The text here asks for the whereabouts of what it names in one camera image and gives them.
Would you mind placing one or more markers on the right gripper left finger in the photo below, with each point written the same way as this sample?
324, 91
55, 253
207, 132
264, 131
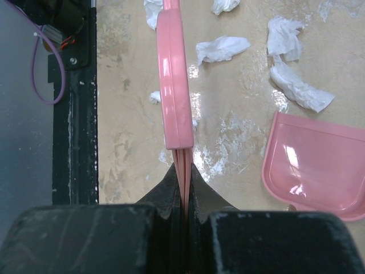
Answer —
165, 196

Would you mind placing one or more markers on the long paper scrap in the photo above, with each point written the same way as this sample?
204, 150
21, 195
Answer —
294, 88

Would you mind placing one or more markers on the pink dustpan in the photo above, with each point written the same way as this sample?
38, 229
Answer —
316, 166

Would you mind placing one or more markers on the small paper scrap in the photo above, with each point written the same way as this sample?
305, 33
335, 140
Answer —
221, 49

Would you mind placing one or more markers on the pink hand brush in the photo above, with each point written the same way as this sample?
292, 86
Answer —
174, 92

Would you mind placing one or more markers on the tall paper scrap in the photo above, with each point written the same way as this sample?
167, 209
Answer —
283, 38

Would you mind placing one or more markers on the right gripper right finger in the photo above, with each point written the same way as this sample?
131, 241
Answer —
204, 202

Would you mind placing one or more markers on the tiny paper scrap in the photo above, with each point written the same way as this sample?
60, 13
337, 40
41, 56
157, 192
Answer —
154, 97

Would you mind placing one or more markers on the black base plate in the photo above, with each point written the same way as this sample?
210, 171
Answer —
75, 126

